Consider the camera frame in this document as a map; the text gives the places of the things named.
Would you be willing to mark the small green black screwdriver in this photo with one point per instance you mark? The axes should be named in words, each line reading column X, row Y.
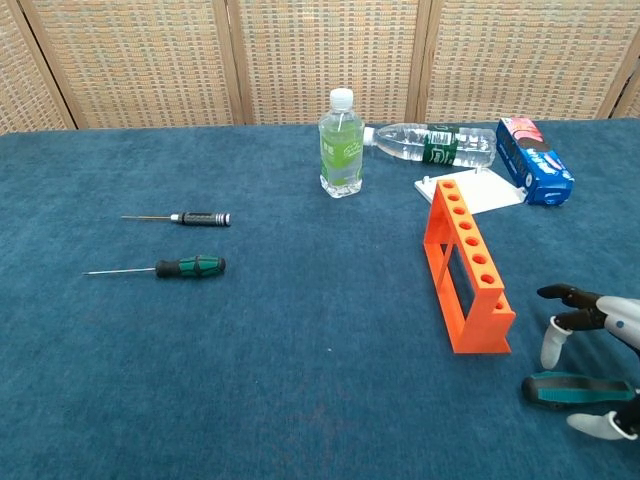
column 192, row 266

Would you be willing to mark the light green label water bottle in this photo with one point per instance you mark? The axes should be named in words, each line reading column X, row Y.
column 341, row 150

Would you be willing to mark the large teal black screwdriver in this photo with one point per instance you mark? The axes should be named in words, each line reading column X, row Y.
column 575, row 391

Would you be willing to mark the blue table cloth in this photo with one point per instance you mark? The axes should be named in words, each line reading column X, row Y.
column 280, row 325

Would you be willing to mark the dark green label water bottle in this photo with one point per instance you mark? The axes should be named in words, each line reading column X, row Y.
column 440, row 146

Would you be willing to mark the black silver precision screwdriver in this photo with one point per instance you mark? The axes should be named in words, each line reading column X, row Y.
column 202, row 218

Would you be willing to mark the orange perforated block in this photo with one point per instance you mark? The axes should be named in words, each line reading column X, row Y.
column 467, row 280

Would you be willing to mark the woven wicker folding screen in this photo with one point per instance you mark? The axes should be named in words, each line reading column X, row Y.
column 320, row 60

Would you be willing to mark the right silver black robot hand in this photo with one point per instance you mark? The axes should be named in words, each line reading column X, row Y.
column 620, row 315

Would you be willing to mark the blue cookie box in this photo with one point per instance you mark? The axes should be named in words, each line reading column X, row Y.
column 530, row 160

